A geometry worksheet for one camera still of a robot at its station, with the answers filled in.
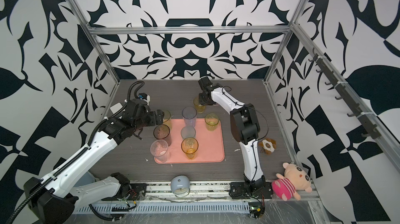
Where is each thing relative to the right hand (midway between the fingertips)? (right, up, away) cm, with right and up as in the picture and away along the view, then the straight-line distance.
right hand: (204, 99), depth 99 cm
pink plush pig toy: (+40, -35, -27) cm, 60 cm away
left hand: (-24, -5, -23) cm, 33 cm away
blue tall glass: (-9, -9, -8) cm, 15 cm away
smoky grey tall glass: (-23, -17, -13) cm, 32 cm away
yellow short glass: (-3, -6, +3) cm, 7 cm away
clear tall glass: (-24, -26, -16) cm, 39 cm away
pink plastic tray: (+3, -27, -10) cm, 29 cm away
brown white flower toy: (+34, -24, -14) cm, 44 cm away
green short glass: (+4, -13, -3) cm, 14 cm away
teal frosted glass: (-9, -18, -11) cm, 23 cm away
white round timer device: (-11, -37, -30) cm, 49 cm away
